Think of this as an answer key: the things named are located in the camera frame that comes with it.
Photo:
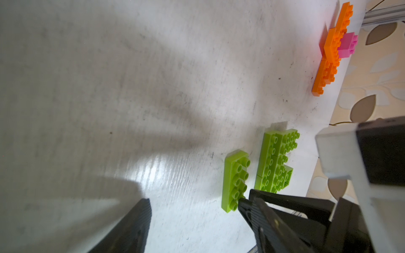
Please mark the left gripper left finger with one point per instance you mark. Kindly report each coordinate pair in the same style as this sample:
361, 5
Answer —
130, 233

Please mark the green lego brick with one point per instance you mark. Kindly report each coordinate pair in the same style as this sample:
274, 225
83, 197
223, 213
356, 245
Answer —
282, 142
235, 176
273, 174

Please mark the orange lego brick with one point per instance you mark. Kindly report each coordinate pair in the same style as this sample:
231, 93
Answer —
325, 75
331, 46
344, 17

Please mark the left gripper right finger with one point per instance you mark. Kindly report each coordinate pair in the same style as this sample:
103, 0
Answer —
272, 234

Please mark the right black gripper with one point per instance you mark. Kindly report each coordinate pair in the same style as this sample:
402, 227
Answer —
347, 232

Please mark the pink lego brick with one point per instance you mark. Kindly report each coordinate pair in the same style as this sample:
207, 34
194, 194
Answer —
348, 44

